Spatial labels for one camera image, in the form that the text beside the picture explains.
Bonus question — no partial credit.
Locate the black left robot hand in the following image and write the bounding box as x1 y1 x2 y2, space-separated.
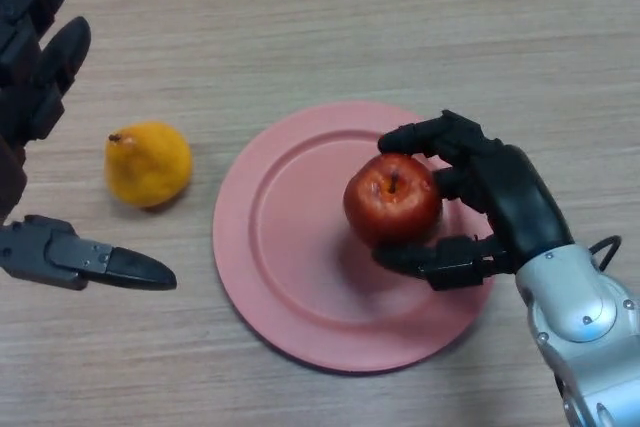
0 0 178 292

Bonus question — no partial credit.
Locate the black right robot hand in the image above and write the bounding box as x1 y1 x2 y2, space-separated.
372 109 575 292

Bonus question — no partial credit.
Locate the red apple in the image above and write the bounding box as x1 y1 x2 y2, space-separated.
342 152 444 249

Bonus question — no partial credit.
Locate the pink round plate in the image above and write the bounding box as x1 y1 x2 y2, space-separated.
212 100 496 374

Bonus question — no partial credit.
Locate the yellow pear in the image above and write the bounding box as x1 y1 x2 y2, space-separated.
103 121 194 209

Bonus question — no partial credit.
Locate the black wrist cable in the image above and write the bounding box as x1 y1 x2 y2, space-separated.
588 235 624 272

